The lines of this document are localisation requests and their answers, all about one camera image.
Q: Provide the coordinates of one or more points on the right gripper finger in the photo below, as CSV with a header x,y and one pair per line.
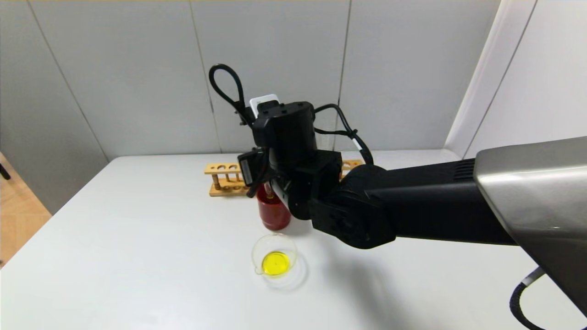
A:
x,y
252,190

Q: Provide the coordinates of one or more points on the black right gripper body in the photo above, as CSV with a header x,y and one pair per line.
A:
x,y
246,168

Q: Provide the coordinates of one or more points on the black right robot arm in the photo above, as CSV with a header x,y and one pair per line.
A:
x,y
435,206

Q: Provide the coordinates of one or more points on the wooden test tube rack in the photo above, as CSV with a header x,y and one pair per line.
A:
x,y
220,168

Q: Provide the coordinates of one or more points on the red plastic cup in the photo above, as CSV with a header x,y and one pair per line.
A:
x,y
273,215

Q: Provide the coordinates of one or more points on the clear glass beaker dish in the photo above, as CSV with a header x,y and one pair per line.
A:
x,y
275,263

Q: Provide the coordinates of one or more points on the black floor object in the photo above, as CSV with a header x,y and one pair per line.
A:
x,y
3,170

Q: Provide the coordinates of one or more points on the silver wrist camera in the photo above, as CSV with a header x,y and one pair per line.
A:
x,y
263,98

